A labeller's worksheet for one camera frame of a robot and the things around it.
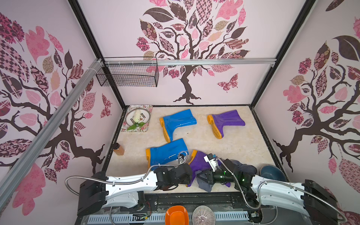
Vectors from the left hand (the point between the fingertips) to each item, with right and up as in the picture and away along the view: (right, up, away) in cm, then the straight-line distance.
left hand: (189, 178), depth 76 cm
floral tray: (-34, +26, +29) cm, 52 cm away
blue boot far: (-15, +30, +27) cm, 43 cm away
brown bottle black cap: (-45, +14, +9) cm, 48 cm away
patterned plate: (-36, +36, +36) cm, 62 cm away
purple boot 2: (+24, +32, +30) cm, 50 cm away
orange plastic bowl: (-7, -16, -6) cm, 19 cm away
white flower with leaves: (-41, +36, +33) cm, 64 cm away
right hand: (+4, +2, -3) cm, 6 cm away
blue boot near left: (-15, +11, +13) cm, 22 cm away
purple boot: (+6, +6, +8) cm, 12 cm away
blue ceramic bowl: (+51, +1, +6) cm, 51 cm away
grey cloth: (+37, +2, +8) cm, 38 cm away
